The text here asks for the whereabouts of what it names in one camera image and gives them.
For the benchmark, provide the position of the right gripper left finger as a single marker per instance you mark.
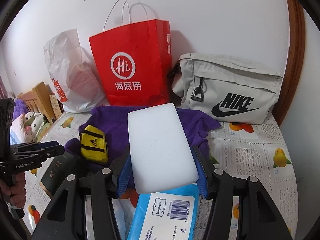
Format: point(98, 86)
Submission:
point(64, 217)

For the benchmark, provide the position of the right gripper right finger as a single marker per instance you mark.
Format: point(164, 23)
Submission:
point(259, 217)

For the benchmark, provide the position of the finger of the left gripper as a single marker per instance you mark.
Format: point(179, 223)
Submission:
point(42, 155)
point(47, 145)

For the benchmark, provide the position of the yellow Adidas pouch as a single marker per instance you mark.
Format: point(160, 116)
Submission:
point(93, 145)

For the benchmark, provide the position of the white sponge block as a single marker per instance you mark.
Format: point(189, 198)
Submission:
point(160, 154)

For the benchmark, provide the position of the person's left hand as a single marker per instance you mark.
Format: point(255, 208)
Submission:
point(17, 192)

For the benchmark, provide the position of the panda plush pillow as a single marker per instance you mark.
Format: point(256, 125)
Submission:
point(36, 126)

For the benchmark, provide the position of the striped bedding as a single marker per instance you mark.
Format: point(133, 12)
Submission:
point(18, 133)

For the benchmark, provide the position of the dark green tea box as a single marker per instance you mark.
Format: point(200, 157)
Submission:
point(58, 170)

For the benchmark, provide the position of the patterned notebook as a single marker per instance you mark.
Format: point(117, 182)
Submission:
point(56, 106)

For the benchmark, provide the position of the purple plush toy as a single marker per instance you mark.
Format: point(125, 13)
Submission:
point(20, 108)

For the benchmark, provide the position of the wooden headboard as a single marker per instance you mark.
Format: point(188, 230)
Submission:
point(38, 100)

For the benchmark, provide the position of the fruit print tablecloth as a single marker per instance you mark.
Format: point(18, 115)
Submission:
point(240, 150)

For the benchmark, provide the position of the purple towel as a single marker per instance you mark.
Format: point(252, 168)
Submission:
point(112, 120)

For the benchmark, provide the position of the white Miniso plastic bag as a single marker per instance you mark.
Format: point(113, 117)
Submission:
point(77, 87)

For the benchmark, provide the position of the blue tissue box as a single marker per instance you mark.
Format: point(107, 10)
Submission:
point(166, 215)

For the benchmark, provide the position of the red Haidilao paper bag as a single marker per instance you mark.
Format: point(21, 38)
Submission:
point(134, 62)

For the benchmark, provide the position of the grey Nike waist bag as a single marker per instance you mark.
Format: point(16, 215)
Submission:
point(227, 88)

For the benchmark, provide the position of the brown door frame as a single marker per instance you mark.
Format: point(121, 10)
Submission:
point(295, 60)

